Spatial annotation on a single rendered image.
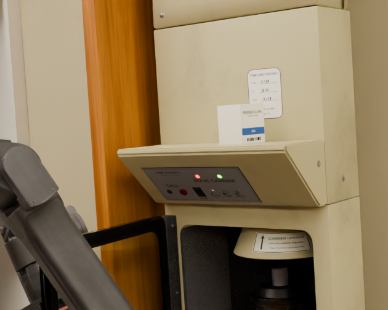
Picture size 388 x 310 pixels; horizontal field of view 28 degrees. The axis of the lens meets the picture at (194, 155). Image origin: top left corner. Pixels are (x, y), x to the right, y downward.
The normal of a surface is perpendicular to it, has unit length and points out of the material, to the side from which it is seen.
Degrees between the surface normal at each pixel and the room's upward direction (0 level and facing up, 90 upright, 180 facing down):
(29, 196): 72
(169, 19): 90
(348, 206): 90
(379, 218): 90
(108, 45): 90
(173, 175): 135
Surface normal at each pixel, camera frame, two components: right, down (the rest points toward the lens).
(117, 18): 0.79, -0.02
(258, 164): -0.38, 0.76
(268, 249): -0.42, -0.33
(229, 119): -0.75, 0.08
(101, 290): 0.48, -0.32
